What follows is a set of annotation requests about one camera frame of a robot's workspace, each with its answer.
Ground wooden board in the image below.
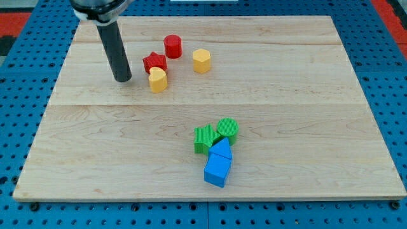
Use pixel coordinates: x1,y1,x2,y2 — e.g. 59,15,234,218
13,16,406,202

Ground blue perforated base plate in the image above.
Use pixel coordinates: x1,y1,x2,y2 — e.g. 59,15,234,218
1,0,406,228

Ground yellow heart block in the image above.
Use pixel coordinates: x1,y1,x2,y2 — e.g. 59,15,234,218
148,67,168,93

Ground green star block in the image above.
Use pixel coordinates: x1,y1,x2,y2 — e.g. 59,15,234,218
194,124,222,155

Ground red star block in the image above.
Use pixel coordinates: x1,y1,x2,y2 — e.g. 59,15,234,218
142,52,167,73

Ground yellow hexagon block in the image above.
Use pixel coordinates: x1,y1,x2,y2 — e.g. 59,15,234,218
193,48,211,73

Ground blue triangle block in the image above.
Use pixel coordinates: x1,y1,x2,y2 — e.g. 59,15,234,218
209,137,233,160

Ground green cylinder block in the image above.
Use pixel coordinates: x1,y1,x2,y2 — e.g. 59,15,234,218
216,118,239,145

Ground red cylinder block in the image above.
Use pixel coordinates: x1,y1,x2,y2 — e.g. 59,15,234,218
163,34,183,59

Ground blue cube block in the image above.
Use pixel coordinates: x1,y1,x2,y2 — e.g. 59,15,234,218
203,154,232,188

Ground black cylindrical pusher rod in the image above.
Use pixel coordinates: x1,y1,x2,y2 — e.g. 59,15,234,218
97,21,132,83

